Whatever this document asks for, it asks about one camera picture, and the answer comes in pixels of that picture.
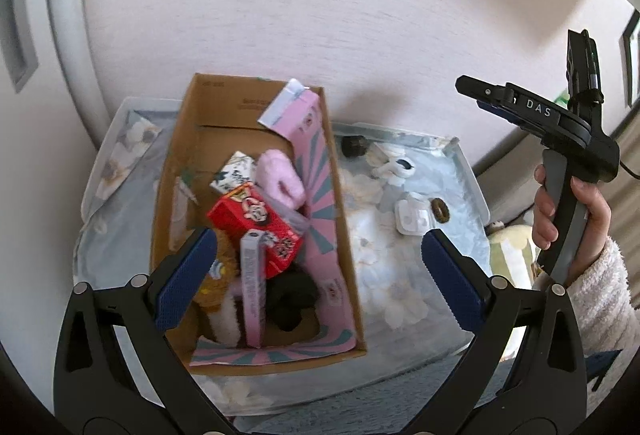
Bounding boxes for person right hand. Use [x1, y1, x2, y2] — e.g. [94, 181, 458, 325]
[530, 163, 614, 286]

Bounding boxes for brown hair scrunchie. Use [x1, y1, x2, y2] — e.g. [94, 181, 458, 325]
[431, 198, 450, 224]

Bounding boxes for yellow floral pillow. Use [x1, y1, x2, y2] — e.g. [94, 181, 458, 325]
[488, 225, 540, 289]

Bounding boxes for grey sofa cushion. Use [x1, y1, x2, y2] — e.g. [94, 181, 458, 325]
[474, 114, 640, 236]

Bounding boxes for floral blue cloth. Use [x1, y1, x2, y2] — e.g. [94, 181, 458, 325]
[71, 107, 490, 416]

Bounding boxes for clear plastic straw box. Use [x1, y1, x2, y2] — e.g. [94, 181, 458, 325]
[257, 187, 310, 236]

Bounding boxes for white door with handle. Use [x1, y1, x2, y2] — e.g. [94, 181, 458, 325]
[1, 0, 108, 408]

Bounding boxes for pink long box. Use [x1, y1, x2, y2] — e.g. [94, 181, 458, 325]
[240, 229, 266, 348]

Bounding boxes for black cloth item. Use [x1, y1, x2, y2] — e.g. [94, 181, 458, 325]
[265, 263, 320, 332]

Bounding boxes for white fluffy sleeve forearm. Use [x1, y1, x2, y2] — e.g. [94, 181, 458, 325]
[566, 237, 640, 416]

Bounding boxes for brown plush toy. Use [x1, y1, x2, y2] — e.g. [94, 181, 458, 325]
[193, 229, 240, 314]

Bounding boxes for black small cap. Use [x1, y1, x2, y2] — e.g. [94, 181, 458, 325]
[341, 135, 370, 159]

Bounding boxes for white floral card box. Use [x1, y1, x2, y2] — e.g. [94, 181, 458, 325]
[209, 151, 256, 195]

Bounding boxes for brown cardboard box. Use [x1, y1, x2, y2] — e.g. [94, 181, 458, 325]
[151, 73, 367, 377]

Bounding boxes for red snack box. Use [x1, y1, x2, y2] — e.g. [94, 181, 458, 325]
[207, 183, 303, 279]

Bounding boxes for white plastic tray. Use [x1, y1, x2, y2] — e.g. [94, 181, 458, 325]
[79, 95, 493, 418]

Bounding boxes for white earbud case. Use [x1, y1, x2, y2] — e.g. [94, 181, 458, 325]
[394, 194, 434, 237]

